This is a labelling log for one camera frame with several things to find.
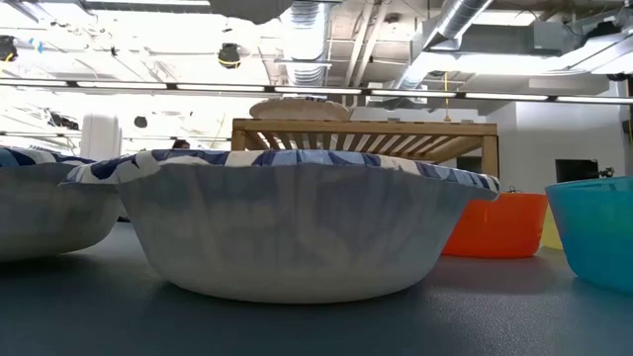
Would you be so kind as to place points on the red plastic bowl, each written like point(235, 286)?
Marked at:
point(494, 227)

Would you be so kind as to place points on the yellow plastic bowl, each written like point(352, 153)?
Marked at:
point(551, 232)

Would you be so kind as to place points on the teal plastic bowl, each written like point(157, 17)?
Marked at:
point(598, 232)

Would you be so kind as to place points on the wooden slatted shelf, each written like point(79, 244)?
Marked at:
point(366, 127)

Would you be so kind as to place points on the long ceiling light strip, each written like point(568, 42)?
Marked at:
point(316, 90)

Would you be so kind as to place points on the person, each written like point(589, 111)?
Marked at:
point(181, 144)

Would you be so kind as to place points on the black dome ceiling fixture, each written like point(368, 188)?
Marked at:
point(7, 48)
point(229, 55)

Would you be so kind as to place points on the white cylindrical object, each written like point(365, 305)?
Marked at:
point(101, 136)

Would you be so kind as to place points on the blue-grey table mat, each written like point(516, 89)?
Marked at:
point(99, 316)

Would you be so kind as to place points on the black monitor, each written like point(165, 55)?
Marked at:
point(576, 170)

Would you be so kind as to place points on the ribbed silver ventilation duct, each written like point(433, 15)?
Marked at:
point(304, 39)

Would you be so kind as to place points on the silver round ventilation duct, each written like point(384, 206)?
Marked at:
point(455, 20)

